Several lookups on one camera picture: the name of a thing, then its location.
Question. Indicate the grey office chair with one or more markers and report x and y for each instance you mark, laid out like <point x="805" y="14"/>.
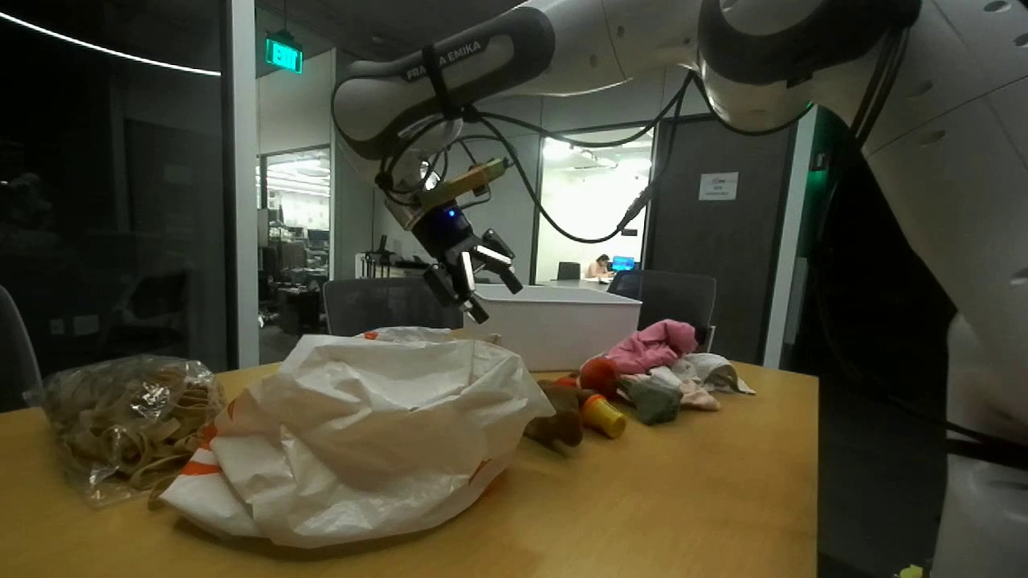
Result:
<point x="387" y="307"/>
<point x="668" y="300"/>

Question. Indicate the green exit sign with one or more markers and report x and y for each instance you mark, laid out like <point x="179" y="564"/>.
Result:
<point x="285" y="57"/>

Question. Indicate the dark chair backrest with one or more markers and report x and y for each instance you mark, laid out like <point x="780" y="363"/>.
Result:
<point x="16" y="347"/>

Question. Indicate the yellow cylinder toy orange cap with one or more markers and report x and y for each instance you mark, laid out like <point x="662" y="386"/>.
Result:
<point x="605" y="419"/>

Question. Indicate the white plastic carrier bag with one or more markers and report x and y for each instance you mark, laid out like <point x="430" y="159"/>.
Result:
<point x="363" y="428"/>

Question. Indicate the white paper door sign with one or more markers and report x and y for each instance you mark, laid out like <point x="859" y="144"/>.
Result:
<point x="717" y="188"/>

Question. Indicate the clear bag of rubber bands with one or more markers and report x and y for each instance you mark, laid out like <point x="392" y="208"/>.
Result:
<point x="129" y="423"/>

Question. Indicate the olive green cloth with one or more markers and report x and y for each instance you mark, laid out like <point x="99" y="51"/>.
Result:
<point x="652" y="402"/>

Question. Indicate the cream white cloth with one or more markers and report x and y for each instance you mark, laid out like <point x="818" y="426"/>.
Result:
<point x="712" y="373"/>

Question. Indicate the brown moose plush toy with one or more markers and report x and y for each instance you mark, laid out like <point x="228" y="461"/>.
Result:
<point x="558" y="419"/>

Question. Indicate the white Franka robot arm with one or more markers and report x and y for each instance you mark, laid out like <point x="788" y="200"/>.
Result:
<point x="662" y="49"/>

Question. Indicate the pink cloth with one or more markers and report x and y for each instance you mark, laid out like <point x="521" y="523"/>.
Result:
<point x="647" y="343"/>

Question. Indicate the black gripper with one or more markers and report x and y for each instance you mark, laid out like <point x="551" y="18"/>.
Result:
<point x="449" y="241"/>

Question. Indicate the red round toy fruit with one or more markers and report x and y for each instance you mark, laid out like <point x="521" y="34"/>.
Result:
<point x="600" y="378"/>

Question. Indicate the white plastic storage bin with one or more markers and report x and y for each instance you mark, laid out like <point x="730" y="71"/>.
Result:
<point x="558" y="324"/>

